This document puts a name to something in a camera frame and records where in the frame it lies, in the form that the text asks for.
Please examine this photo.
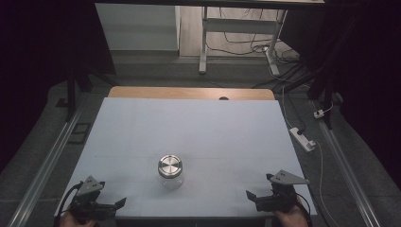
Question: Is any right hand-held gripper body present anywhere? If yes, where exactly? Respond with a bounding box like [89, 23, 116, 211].
[254, 169, 310, 214]

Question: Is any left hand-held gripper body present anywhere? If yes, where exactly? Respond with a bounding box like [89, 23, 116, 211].
[68, 175, 118, 222]

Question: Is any clear glass jar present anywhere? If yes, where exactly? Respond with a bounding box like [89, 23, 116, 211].
[159, 171, 184, 190]

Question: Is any person's left hand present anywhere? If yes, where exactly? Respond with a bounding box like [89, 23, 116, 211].
[59, 210, 98, 227]

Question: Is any person's right hand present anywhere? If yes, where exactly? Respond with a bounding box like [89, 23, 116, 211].
[271, 203, 309, 227]

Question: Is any white power strip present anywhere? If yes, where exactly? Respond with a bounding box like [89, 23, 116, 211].
[288, 126, 317, 153]

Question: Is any light blue table mat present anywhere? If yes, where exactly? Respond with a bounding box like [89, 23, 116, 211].
[54, 96, 318, 219]

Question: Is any black metal stand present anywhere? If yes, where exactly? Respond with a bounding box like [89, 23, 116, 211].
[56, 60, 118, 123]
[273, 46, 344, 131]

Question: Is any wooden table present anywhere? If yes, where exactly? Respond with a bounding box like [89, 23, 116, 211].
[107, 86, 276, 101]

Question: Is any black curtain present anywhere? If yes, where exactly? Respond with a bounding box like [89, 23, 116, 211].
[280, 0, 401, 190]
[0, 0, 117, 174]

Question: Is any white cabinet panel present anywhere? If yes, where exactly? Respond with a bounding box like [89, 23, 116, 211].
[95, 3, 182, 52]

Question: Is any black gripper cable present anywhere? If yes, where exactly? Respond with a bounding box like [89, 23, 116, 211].
[55, 182, 84, 221]
[295, 192, 314, 227]

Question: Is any white cable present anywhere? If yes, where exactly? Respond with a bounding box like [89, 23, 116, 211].
[281, 85, 341, 227]

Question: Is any black rectangular floor frame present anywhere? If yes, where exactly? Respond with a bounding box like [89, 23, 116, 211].
[67, 122, 93, 146]

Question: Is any aluminium floor rail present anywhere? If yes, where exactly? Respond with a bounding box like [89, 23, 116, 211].
[310, 99, 384, 227]
[6, 94, 93, 227]

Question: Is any bundle of black floor cables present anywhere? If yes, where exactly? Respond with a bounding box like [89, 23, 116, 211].
[206, 7, 311, 93]

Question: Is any white desk frame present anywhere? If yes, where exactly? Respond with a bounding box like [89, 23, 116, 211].
[198, 6, 288, 77]

